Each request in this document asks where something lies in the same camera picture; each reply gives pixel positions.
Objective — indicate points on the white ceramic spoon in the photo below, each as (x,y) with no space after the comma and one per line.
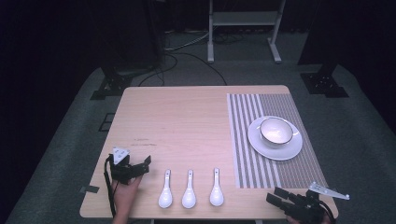
(165,191)
(189,192)
(216,189)

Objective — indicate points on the person's right hand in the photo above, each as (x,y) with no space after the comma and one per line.
(311,221)

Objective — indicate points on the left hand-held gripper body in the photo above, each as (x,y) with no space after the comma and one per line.
(123,166)

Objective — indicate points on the white metal stand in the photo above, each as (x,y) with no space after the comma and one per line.
(246,18)

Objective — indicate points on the white bowl with dark rim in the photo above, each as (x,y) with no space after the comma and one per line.
(276,131)

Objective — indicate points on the person's left hand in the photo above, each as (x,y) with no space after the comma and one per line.
(127,193)

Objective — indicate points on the striped grey placemat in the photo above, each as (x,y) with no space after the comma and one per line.
(249,140)

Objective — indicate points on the white plate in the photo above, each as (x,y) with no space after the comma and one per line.
(274,151)

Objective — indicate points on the black stand base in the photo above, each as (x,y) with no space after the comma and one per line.
(323,84)
(112,85)

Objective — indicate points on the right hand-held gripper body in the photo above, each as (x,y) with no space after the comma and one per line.
(308,202)

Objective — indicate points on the black tape piece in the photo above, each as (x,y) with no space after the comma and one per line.
(90,188)

